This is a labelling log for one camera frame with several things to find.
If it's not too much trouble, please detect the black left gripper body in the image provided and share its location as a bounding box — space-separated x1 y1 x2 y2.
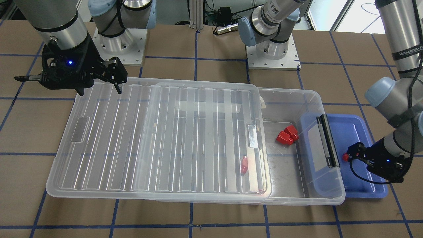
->
359 139 413 183

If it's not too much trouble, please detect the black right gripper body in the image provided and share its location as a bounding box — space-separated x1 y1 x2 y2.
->
40 33 106 90

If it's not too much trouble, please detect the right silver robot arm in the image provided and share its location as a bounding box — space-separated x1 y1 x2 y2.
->
15 0 157 96

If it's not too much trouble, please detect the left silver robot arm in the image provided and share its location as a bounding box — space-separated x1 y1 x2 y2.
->
238 0 422 185

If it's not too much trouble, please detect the clear plastic storage box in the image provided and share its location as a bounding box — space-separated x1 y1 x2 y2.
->
134 83 345 206

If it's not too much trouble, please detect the clear plastic box lid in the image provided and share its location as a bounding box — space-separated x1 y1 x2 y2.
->
46 77 272 203

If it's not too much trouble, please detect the blue plastic tray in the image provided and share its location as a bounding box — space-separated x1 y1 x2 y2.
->
300 114 388 199

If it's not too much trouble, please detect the red block front pair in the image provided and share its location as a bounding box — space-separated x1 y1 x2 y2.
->
284 125 299 141
276 131 294 145

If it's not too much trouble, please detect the red block under lid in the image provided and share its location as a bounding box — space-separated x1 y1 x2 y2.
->
240 156 248 175

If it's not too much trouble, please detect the black power adapter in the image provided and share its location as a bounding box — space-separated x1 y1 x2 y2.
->
216 7 232 25

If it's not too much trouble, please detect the aluminium frame post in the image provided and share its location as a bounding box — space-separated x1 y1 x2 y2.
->
188 0 205 31

